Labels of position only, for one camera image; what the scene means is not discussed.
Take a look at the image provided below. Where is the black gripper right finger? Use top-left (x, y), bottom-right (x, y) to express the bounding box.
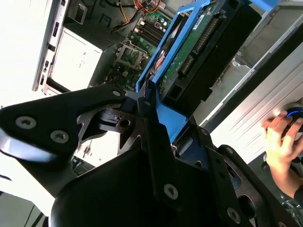
top-left (189, 116), bottom-right (302, 227)

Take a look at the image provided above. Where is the round black tool blue ring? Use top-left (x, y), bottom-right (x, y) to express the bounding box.
top-left (276, 101), bottom-right (303, 142)

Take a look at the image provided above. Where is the person's bare hand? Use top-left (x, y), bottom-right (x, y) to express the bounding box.
top-left (261, 111), bottom-right (303, 172)

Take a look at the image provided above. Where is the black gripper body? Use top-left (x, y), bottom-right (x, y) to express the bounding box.
top-left (48, 148), bottom-right (223, 227)

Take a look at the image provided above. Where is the hard disk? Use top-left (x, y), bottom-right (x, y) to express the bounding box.
top-left (135, 0), bottom-right (280, 147)

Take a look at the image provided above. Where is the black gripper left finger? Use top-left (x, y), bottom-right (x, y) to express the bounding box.
top-left (0, 79), bottom-right (183, 211)

